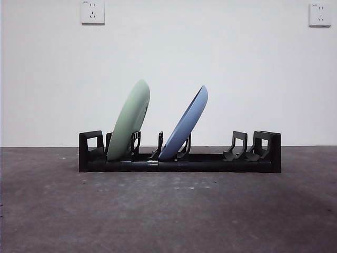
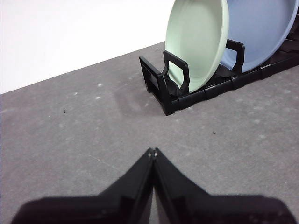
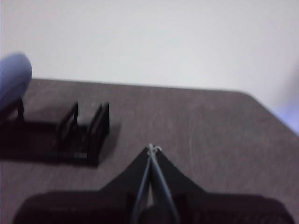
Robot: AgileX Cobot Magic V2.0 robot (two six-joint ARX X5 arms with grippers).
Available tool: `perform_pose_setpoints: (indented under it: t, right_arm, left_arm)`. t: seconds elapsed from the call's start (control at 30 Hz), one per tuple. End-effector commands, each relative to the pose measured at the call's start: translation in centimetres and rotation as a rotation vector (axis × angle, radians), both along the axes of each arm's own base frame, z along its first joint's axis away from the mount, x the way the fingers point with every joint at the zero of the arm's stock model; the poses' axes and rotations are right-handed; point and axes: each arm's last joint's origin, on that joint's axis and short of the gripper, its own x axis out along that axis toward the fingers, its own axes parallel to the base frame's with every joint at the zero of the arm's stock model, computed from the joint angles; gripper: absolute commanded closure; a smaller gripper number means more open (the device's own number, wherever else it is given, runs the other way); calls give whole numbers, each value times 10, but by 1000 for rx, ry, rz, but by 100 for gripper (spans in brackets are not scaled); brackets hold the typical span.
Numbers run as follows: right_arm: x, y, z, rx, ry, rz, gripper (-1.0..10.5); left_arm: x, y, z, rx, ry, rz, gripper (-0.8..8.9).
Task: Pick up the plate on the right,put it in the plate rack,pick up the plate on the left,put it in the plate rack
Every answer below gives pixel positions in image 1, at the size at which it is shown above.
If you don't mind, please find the black plastic plate rack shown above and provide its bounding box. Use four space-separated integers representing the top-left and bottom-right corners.
78 130 282 174

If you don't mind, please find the light blue plate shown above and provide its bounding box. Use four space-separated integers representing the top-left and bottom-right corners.
157 85 209 161

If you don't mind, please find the white wall socket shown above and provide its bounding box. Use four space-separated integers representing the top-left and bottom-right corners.
81 0 105 26
309 3 332 27

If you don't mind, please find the light green plate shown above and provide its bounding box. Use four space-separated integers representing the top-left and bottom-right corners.
106 79 151 161

